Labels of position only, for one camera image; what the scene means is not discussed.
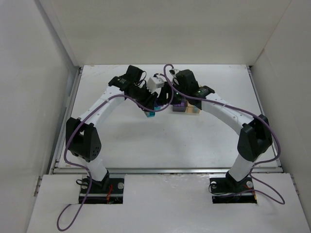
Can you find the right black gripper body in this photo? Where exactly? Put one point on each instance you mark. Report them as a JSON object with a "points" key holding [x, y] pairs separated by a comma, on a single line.
{"points": [[178, 99]]}

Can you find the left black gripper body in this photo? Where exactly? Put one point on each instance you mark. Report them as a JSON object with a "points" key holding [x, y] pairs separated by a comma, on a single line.
{"points": [[150, 100]]}

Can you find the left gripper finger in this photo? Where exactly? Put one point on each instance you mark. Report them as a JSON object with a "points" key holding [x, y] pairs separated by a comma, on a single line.
{"points": [[156, 103], [149, 107]]}

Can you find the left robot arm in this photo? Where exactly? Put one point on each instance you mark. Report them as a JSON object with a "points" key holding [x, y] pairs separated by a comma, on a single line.
{"points": [[82, 137]]}

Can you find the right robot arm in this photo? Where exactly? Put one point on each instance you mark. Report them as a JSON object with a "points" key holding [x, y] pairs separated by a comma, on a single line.
{"points": [[254, 132]]}

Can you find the grey transparent container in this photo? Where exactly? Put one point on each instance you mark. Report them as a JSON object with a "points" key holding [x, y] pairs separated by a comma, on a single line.
{"points": [[178, 109]]}

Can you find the orange transparent container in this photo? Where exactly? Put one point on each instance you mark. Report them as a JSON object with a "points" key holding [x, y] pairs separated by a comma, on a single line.
{"points": [[191, 109]]}

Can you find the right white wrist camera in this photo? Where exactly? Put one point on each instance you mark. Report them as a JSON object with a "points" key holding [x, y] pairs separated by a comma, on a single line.
{"points": [[174, 73]]}

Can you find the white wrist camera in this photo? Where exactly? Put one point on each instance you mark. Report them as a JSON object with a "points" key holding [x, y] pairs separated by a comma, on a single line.
{"points": [[174, 73], [155, 82]]}

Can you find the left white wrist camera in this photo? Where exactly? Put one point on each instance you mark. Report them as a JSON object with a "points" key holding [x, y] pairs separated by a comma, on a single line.
{"points": [[155, 82]]}

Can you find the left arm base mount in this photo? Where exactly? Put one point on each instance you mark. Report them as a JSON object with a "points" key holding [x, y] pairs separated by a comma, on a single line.
{"points": [[109, 193]]}

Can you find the aluminium rail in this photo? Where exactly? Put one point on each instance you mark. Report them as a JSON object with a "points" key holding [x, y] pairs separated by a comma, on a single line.
{"points": [[164, 170]]}

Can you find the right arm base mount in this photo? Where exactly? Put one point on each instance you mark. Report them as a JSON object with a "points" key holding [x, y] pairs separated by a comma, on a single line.
{"points": [[225, 191]]}

